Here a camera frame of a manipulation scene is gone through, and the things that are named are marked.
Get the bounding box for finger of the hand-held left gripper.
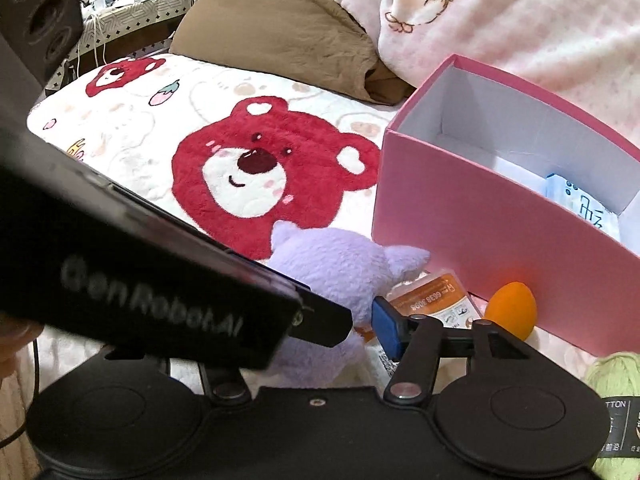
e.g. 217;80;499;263
289;287;354;349

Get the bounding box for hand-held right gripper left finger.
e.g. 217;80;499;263
102;345;253;407

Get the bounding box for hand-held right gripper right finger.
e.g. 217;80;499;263
371;296;532;407

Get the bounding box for orange and white packet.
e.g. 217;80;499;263
352;270;485;386

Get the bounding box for purple plush toy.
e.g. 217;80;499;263
262;221;432;390

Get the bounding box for pink cardboard box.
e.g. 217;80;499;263
371;54;640;356

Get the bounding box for green yarn ball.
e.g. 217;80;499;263
582;351;640;480

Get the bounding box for person's left hand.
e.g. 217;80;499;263
0;314;46;377

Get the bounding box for orange egg-shaped sponge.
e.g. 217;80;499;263
484;281;538;341

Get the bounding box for red bear printed blanket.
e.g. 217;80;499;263
0;52;601;461

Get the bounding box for blue wet wipes packet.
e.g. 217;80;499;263
542;172;628;241

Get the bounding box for table with patterned cloth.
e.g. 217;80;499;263
75;0;195;68

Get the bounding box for black speaker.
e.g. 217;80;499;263
0;0;85;86

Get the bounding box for brown pillow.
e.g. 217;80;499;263
169;0;416;107

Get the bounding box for pink printed blanket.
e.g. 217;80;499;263
334;0;640;151

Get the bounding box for black cable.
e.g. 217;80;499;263
0;340;41;448

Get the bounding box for white cables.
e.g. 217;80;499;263
75;10;108;76

